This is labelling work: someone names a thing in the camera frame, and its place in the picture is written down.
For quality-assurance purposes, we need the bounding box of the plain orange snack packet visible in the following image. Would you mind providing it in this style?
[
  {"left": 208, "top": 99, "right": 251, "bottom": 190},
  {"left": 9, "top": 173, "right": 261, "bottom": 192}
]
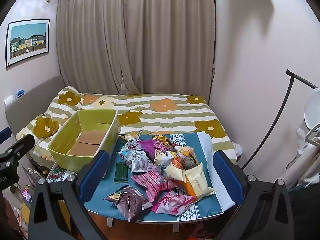
[{"left": 179, "top": 180, "right": 198, "bottom": 197}]

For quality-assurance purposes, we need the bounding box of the beige curtain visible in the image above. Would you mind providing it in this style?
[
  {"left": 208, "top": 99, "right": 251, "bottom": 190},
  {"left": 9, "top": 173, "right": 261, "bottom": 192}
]
[{"left": 56, "top": 0, "right": 217, "bottom": 97}]

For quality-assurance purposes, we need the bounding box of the grey bed headboard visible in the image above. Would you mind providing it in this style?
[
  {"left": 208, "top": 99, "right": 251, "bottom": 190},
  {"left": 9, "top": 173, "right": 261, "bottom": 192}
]
[{"left": 5, "top": 75, "right": 67, "bottom": 137}]

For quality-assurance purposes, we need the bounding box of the silver snack packet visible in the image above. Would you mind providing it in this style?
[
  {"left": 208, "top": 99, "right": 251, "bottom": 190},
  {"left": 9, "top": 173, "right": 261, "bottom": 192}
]
[{"left": 119, "top": 130, "right": 143, "bottom": 160}]

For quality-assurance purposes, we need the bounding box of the light pink snack packet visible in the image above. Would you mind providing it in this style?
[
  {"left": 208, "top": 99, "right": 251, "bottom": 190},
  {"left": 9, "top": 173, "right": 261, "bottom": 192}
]
[{"left": 150, "top": 189, "right": 198, "bottom": 215}]

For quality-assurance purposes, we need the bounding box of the smartphone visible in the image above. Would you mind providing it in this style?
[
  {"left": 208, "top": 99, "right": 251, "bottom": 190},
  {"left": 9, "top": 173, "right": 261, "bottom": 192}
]
[{"left": 22, "top": 189, "right": 33, "bottom": 203}]

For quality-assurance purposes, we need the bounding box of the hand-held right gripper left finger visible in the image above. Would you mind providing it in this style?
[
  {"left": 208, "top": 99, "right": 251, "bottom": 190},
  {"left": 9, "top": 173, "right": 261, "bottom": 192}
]
[{"left": 29, "top": 150, "right": 112, "bottom": 240}]

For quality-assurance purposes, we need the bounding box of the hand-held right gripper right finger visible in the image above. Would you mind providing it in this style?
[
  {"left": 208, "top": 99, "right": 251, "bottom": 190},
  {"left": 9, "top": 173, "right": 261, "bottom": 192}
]
[{"left": 212, "top": 151, "right": 294, "bottom": 240}]

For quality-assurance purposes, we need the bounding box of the green cardboard box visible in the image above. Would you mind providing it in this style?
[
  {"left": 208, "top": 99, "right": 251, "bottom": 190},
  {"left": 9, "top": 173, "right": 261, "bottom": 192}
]
[{"left": 47, "top": 109, "right": 120, "bottom": 172}]

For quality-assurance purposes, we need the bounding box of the white yellow snack packet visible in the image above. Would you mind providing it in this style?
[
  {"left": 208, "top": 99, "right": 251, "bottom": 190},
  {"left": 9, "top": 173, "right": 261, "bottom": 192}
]
[{"left": 154, "top": 150, "right": 187, "bottom": 182}]

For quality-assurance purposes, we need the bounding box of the deep pink snack packet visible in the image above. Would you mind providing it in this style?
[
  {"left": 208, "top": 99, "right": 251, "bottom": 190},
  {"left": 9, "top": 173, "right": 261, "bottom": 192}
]
[{"left": 131, "top": 169, "right": 178, "bottom": 203}]

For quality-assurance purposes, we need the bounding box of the yellow red snack packet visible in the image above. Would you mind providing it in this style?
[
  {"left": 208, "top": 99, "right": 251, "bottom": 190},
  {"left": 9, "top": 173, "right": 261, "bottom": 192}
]
[{"left": 152, "top": 134, "right": 175, "bottom": 153}]

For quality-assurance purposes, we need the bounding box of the dark green bar packet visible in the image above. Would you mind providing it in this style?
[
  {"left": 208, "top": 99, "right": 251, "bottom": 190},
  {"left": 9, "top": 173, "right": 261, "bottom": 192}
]
[{"left": 113, "top": 162, "right": 129, "bottom": 183}]

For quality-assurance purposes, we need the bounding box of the floral striped blanket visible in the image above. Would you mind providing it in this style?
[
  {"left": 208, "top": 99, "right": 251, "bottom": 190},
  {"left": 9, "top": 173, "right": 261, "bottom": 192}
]
[{"left": 16, "top": 86, "right": 238, "bottom": 165}]

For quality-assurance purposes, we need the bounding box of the orange burger print snack packet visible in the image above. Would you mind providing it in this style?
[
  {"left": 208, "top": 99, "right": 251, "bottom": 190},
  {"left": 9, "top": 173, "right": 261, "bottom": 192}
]
[{"left": 175, "top": 146, "right": 200, "bottom": 170}]

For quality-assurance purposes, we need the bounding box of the colourful patterned box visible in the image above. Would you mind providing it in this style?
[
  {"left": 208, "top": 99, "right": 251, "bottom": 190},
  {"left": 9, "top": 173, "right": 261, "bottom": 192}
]
[{"left": 46, "top": 164, "right": 78, "bottom": 183}]

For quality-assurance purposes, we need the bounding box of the cream white snack packet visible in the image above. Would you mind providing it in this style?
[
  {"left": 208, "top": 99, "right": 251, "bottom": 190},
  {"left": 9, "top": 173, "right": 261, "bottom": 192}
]
[{"left": 185, "top": 162, "right": 216, "bottom": 198}]

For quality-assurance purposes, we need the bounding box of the framed wall poster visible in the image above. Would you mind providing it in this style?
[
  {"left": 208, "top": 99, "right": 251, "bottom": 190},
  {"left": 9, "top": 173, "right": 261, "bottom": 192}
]
[{"left": 5, "top": 19, "right": 50, "bottom": 68}]

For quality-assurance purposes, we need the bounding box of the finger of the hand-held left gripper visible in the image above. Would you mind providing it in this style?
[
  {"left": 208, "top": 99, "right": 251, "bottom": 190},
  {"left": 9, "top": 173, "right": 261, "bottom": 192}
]
[
  {"left": 0, "top": 127, "right": 12, "bottom": 144},
  {"left": 0, "top": 134, "right": 35, "bottom": 170}
]

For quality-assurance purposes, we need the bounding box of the black curved lamp stand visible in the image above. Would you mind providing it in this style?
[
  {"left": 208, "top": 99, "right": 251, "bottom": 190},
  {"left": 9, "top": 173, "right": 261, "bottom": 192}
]
[{"left": 241, "top": 69, "right": 318, "bottom": 170}]

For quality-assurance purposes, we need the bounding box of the purple snack packet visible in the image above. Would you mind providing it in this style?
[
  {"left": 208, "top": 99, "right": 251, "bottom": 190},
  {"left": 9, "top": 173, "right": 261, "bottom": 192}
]
[{"left": 137, "top": 139, "right": 163, "bottom": 163}]

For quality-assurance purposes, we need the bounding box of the teal patterned tablecloth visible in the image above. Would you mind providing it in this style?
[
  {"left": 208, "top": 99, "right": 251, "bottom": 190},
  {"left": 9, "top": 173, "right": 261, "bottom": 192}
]
[{"left": 84, "top": 132, "right": 238, "bottom": 223}]

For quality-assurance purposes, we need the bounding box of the brown snack packet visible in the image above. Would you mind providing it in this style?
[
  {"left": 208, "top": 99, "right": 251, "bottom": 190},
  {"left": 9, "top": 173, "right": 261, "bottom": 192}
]
[{"left": 103, "top": 185, "right": 153, "bottom": 223}]

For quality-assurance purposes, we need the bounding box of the white blue printed snack packet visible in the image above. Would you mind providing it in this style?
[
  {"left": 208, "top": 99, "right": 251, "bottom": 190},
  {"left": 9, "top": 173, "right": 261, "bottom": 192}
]
[{"left": 129, "top": 152, "right": 155, "bottom": 173}]

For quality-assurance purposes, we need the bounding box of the white round lamp head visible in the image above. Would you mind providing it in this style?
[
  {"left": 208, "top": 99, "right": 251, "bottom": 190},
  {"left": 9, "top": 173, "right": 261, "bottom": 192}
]
[{"left": 304, "top": 87, "right": 320, "bottom": 130}]

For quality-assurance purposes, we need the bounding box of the white crumpled cloth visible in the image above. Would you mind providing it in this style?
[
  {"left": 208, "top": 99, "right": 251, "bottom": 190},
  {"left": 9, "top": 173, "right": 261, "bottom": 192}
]
[{"left": 232, "top": 142, "right": 243, "bottom": 157}]

